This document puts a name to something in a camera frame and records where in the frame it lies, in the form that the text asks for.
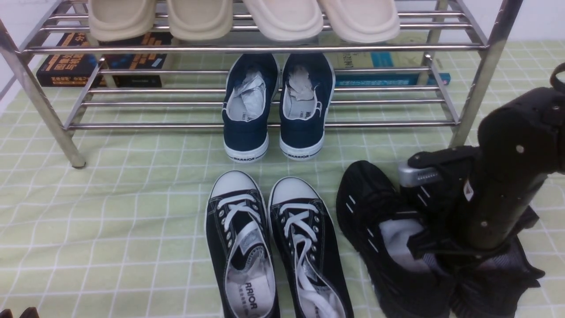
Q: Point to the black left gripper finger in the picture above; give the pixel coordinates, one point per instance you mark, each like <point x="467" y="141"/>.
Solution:
<point x="7" y="313"/>
<point x="30" y="312"/>

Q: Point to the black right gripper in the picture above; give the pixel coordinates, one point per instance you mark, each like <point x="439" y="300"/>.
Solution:
<point x="453" y="164"/>

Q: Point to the black knit sneaker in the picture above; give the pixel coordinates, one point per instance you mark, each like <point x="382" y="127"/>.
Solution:
<point x="487" y="283"/>
<point x="378" y="223"/>

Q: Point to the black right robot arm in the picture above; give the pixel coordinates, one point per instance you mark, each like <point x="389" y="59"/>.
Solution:
<point x="483" y="191"/>

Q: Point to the metal shoe rack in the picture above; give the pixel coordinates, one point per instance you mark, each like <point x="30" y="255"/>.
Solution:
<point x="453" y="29"/>

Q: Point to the tan teal book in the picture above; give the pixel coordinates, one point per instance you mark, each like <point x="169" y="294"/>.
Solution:
<point x="379" y="66"/>

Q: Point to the green checkered tablecloth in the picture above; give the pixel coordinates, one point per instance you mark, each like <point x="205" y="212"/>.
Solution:
<point x="125" y="237"/>

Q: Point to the black canvas sneaker right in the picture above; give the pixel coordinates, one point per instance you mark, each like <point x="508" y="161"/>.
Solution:
<point x="305" y="237"/>

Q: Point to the black canvas sneaker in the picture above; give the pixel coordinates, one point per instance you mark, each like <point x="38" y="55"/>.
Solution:
<point x="305" y="237"/>
<point x="238" y="240"/>

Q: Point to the navy canvas sneaker right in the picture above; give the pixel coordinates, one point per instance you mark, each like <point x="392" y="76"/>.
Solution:
<point x="308" y="83"/>

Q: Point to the navy canvas sneaker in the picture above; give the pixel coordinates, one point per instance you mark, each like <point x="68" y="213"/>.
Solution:
<point x="251" y="86"/>
<point x="308" y="83"/>

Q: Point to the cream slipper far right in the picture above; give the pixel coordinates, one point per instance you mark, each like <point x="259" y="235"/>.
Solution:
<point x="363" y="21"/>

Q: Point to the cream slipper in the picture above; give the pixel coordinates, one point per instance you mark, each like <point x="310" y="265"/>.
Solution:
<point x="363" y="21"/>
<point x="286" y="20"/>

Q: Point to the black canvas sneaker left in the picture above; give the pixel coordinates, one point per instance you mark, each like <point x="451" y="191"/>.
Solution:
<point x="238" y="240"/>

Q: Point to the navy canvas sneaker left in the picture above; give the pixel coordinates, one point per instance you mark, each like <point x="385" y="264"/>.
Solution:
<point x="251" y="86"/>

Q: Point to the black orange book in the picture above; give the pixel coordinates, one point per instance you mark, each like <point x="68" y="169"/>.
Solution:
<point x="69" y="70"/>

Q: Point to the dark blue book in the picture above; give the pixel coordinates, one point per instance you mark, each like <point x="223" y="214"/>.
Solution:
<point x="153" y="61"/>

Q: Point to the beige slipper far left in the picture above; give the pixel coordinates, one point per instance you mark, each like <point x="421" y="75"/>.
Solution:
<point x="114" y="20"/>

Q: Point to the beige slipper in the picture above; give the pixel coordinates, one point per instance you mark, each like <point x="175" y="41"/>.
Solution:
<point x="198" y="20"/>
<point x="114" y="20"/>

